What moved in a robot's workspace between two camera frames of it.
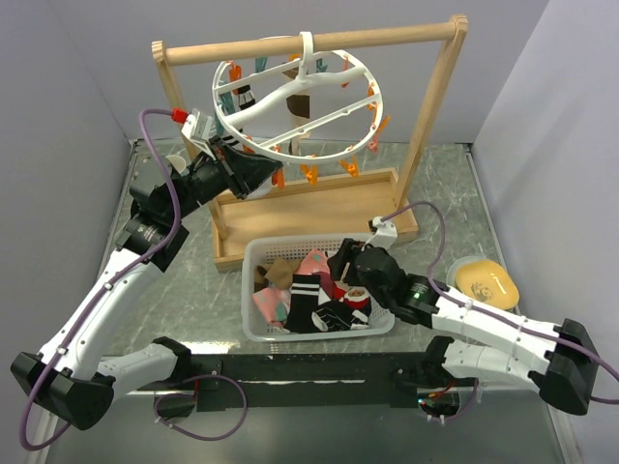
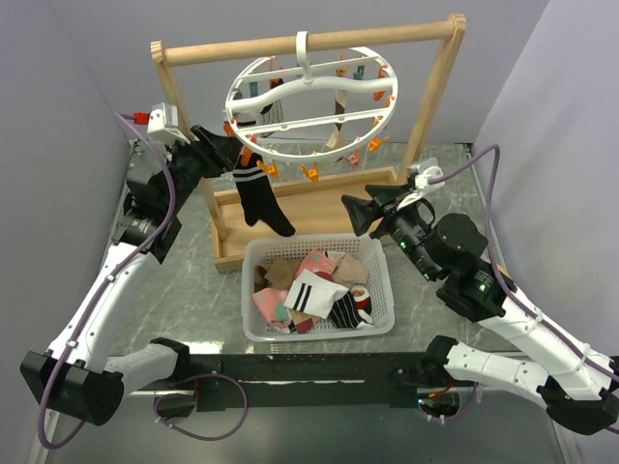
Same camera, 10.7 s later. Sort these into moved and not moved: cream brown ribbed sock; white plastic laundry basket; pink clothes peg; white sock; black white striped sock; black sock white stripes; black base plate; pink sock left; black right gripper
Moved: black sock white stripes; black right gripper; cream brown ribbed sock; white sock; black white striped sock; pink clothes peg
Not moved: pink sock left; black base plate; white plastic laundry basket
